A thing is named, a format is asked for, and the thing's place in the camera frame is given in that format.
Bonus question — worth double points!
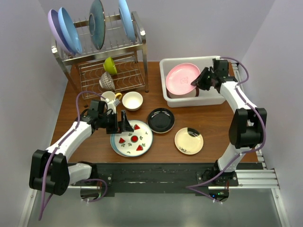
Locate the lilac plate in rack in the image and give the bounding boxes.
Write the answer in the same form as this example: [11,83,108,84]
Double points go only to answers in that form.
[48,9,72,54]

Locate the light blue plate in rack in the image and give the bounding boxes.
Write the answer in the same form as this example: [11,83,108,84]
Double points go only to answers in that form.
[119,0,136,43]

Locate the pink plate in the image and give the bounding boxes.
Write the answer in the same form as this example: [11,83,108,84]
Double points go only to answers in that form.
[165,63,200,96]

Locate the white plastic bin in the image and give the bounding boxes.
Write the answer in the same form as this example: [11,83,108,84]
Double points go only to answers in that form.
[160,55,225,108]

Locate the light blue bottom plate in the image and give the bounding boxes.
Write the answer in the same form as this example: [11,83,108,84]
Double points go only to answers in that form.
[110,132,129,157]

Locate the red rimmed beige plate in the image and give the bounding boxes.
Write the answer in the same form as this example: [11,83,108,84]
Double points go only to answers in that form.
[166,88,199,99]

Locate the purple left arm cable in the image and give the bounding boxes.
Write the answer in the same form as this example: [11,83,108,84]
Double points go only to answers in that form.
[37,91,109,220]

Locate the yellow mug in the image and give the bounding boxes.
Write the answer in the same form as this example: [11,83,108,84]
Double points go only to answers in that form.
[100,91,123,104]

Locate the steel dish rack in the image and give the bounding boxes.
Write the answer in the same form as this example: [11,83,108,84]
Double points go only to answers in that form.
[51,11,149,100]

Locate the watermelon pattern plate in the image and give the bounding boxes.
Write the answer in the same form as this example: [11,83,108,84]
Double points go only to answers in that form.
[127,120,153,157]

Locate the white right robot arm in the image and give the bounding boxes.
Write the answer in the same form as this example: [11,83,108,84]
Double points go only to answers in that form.
[191,57,267,186]

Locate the black glossy plate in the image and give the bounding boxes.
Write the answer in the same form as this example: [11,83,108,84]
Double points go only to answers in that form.
[147,108,175,134]

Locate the white bowl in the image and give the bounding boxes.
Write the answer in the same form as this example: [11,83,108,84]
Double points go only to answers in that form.
[122,91,143,111]

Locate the patterned ceramic bowl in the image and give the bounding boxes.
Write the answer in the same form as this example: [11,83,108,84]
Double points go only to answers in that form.
[99,72,116,91]

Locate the dark teal plate in rack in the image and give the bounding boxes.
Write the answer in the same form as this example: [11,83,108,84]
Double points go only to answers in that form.
[89,0,106,50]

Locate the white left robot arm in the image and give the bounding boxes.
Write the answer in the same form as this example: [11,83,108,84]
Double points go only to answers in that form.
[29,100,134,195]

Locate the cream plate with black patch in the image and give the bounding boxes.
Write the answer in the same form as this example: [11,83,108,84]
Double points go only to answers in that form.
[174,127,204,155]

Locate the green bowl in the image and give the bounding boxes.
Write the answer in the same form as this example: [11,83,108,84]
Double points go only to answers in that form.
[103,57,117,75]

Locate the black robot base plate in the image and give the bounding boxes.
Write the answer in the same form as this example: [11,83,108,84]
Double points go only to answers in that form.
[75,163,238,196]

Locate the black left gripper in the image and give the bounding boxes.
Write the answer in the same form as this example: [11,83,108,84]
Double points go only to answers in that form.
[98,110,133,134]

